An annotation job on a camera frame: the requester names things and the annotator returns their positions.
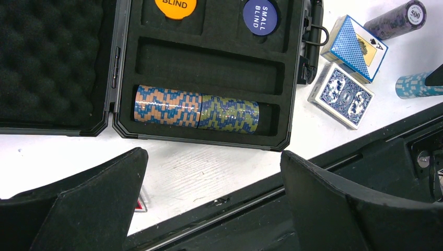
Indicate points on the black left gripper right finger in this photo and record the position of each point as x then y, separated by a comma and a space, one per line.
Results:
333, 213

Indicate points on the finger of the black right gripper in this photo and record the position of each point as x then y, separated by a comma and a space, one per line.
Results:
435, 78

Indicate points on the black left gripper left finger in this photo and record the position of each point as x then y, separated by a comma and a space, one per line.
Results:
91, 210

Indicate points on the light blue chip stack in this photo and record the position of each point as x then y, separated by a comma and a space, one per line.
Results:
413, 86

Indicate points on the blue patterned card deck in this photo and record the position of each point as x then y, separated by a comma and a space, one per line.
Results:
341, 96

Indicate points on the orange-blue chip stack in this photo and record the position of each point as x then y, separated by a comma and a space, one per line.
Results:
167, 106

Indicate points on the yellow-blue chip stack bottom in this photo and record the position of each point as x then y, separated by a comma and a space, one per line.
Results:
229, 114

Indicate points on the black poker set case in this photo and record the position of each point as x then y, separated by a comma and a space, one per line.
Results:
67, 65

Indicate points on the triangular all in marker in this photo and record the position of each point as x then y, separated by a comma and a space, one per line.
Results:
140, 206

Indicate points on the purple 500 chip stack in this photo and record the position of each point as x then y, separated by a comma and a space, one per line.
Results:
401, 20

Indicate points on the blue ace card box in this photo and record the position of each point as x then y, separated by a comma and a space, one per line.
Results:
354, 49

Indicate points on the blue small blind button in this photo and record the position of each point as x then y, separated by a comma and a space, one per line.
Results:
260, 17

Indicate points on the orange big blind button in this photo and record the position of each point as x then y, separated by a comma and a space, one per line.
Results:
176, 9

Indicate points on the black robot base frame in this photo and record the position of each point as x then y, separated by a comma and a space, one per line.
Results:
403, 159

